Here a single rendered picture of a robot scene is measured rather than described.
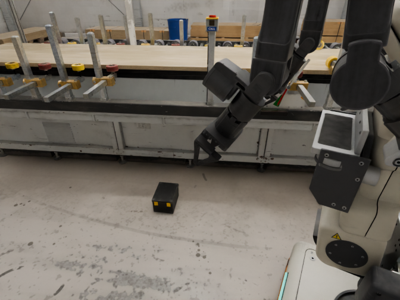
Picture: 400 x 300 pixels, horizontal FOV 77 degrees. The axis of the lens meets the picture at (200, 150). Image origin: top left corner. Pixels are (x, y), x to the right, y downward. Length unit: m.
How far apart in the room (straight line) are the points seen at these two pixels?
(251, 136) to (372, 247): 1.45
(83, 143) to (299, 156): 1.90
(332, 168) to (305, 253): 0.81
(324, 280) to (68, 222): 1.58
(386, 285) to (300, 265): 0.59
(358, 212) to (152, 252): 1.23
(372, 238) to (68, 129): 2.25
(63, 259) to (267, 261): 1.21
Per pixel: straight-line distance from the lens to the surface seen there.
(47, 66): 2.16
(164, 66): 1.87
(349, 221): 0.78
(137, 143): 2.28
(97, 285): 1.65
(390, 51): 0.60
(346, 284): 1.38
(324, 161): 0.66
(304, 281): 1.32
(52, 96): 1.78
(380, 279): 0.83
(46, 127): 2.59
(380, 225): 0.78
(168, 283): 1.57
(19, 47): 2.08
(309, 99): 1.48
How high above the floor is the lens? 1.35
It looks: 33 degrees down
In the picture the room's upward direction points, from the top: straight up
